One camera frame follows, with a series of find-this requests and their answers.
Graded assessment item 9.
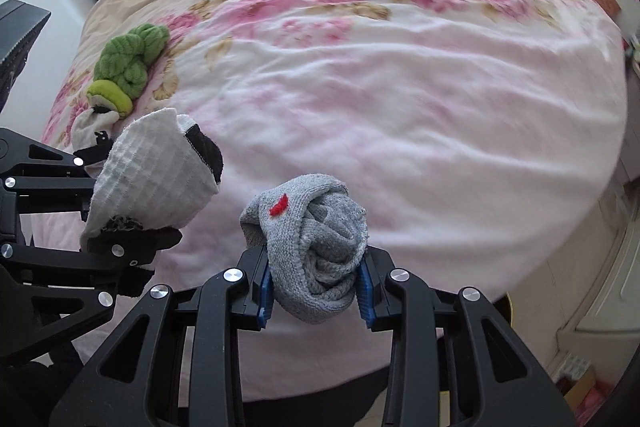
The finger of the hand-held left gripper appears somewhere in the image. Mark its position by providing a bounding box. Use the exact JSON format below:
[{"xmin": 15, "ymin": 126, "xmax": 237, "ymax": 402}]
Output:
[
  {"xmin": 0, "ymin": 127, "xmax": 112, "ymax": 233},
  {"xmin": 0, "ymin": 226, "xmax": 184, "ymax": 369}
]

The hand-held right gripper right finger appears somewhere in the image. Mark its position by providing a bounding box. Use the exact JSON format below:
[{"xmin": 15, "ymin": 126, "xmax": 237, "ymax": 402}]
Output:
[{"xmin": 357, "ymin": 249, "xmax": 586, "ymax": 427}]

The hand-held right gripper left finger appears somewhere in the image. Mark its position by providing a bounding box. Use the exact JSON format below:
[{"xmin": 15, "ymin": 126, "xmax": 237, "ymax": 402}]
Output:
[{"xmin": 50, "ymin": 249, "xmax": 273, "ymax": 427}]

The grey sock with red mark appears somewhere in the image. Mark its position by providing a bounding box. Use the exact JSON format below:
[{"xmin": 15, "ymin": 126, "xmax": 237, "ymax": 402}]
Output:
[{"xmin": 239, "ymin": 173, "xmax": 370, "ymax": 325}]

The white waffle sock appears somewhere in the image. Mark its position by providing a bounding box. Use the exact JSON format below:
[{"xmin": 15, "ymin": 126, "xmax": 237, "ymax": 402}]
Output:
[{"xmin": 80, "ymin": 108, "xmax": 222, "ymax": 242}]

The white fluffy sock black cuff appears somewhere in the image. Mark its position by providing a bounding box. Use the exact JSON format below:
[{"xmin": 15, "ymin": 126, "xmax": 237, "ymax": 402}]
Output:
[{"xmin": 70, "ymin": 107, "xmax": 123, "ymax": 168}]

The green fluffy sock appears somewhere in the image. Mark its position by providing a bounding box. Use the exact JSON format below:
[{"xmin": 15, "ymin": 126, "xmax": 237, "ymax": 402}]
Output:
[{"xmin": 86, "ymin": 23, "xmax": 171, "ymax": 116}]

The pink floral quilt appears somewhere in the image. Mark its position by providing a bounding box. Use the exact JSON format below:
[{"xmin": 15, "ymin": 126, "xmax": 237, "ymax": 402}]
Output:
[{"xmin": 39, "ymin": 0, "xmax": 632, "ymax": 405}]

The small cardboard box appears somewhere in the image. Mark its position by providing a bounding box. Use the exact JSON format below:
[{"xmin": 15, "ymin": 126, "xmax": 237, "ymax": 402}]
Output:
[{"xmin": 552, "ymin": 354, "xmax": 603, "ymax": 410}]

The white cabinet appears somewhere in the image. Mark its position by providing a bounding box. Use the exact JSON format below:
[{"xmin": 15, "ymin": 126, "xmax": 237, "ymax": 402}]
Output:
[{"xmin": 555, "ymin": 202, "xmax": 640, "ymax": 360}]

